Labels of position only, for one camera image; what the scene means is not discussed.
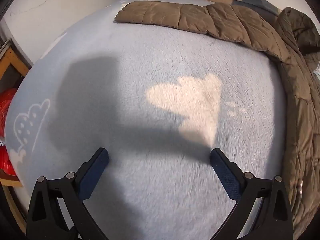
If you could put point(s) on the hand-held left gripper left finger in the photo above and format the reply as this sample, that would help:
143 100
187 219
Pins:
93 177

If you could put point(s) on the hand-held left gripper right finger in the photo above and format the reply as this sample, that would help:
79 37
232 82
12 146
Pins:
226 177

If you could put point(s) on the brown quilted puffer jacket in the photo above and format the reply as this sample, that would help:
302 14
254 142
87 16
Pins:
225 22

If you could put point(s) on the red plastic object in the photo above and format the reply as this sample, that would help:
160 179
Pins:
6 105

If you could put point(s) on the light blue fleece blanket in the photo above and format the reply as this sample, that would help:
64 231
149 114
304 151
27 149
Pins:
150 55

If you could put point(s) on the wooden frame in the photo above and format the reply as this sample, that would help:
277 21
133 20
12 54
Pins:
12 55

